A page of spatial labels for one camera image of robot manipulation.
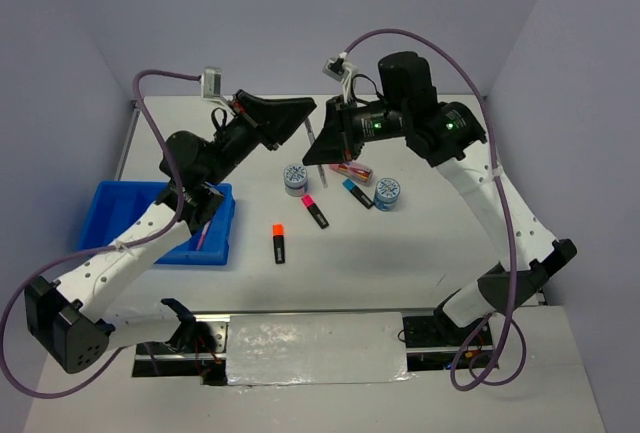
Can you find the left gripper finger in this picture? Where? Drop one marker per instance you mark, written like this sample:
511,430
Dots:
281,122
255,106

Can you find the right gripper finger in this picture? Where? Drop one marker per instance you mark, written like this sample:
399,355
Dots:
332,131
319,154

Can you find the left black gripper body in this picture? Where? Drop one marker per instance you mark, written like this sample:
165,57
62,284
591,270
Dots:
250,117

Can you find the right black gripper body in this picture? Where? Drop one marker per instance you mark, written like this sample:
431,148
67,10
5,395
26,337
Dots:
355,124

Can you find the grey black pen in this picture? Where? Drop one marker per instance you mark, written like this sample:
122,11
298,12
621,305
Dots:
312,138

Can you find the orange-red pen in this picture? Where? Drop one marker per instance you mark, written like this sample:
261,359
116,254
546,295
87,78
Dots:
203,236

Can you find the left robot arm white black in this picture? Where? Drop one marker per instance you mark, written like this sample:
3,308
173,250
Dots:
67,315

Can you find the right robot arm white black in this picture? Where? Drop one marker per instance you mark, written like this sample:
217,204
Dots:
454,142

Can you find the clear case of coloured pens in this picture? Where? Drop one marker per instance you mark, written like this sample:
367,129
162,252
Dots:
359,173

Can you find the blue cap black highlighter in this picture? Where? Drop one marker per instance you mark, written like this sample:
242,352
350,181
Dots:
358,193

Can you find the left blue-lidded round jar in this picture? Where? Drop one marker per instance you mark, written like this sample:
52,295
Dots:
295,178

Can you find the blue-lidded round jar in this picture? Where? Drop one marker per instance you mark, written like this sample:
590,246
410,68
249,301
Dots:
386,194
295,178

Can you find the pink cap black highlighter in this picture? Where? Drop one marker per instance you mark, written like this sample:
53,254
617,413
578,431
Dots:
315,211

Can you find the right blue-lidded round jar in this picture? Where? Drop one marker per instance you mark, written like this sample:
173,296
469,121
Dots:
386,194

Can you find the orange cap black highlighter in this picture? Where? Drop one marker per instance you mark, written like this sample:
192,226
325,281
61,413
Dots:
278,237

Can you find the blue plastic compartment tray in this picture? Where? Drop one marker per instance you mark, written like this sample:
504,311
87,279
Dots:
117,204

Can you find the silver foil panel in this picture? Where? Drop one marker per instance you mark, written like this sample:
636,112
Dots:
314,349

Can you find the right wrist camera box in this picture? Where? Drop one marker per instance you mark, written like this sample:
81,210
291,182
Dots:
343,71

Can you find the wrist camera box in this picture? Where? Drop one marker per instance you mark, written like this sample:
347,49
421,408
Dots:
210,84
343,71

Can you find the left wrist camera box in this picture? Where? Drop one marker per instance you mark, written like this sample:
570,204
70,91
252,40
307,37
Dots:
210,84

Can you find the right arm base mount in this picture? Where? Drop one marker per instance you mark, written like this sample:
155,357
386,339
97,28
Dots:
429,349

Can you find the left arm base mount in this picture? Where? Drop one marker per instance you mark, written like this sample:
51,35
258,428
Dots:
197,348

